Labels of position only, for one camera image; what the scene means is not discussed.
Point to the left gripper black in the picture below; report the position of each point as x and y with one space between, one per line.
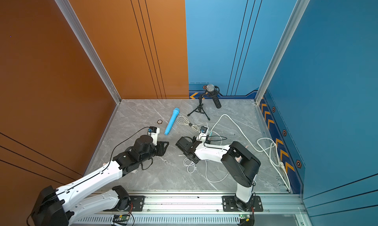
160 145

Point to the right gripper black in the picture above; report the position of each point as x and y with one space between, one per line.
193 141

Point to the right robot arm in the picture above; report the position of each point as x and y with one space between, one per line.
241 164

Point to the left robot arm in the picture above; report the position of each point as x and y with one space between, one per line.
67 204

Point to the blue cylindrical device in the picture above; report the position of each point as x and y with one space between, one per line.
173 117

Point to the black tripod stand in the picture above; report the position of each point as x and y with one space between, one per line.
200 108

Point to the black microphone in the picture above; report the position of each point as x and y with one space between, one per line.
212 92

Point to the green circuit board left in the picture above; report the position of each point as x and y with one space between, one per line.
122 220

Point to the green circuit board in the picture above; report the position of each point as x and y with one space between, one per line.
122 220
247 220

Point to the green circuit board right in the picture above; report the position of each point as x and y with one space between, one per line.
247 220

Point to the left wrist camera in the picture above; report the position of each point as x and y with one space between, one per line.
153 131

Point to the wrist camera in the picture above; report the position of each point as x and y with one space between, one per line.
153 131
203 134

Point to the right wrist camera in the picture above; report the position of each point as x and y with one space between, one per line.
203 134

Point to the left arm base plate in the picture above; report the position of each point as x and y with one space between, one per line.
134 203

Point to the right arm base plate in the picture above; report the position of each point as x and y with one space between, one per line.
233 204

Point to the aluminium front rail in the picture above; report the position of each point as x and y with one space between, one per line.
205 209

